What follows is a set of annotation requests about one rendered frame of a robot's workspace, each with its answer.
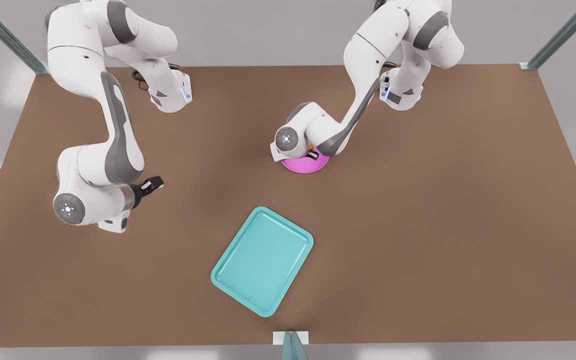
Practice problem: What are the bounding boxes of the pink round plate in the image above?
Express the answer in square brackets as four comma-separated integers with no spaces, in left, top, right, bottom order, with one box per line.
[281,150,330,175]

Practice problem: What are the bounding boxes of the teal rectangular tray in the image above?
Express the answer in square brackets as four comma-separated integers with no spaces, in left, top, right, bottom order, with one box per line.
[210,206,315,318]

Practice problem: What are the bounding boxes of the black cable loop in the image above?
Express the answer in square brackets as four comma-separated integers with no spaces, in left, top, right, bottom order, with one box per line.
[132,63,181,92]

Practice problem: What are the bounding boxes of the silver frame post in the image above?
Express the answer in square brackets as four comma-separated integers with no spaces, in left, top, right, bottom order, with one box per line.
[519,0,576,71]
[0,0,49,75]
[273,330,310,360]

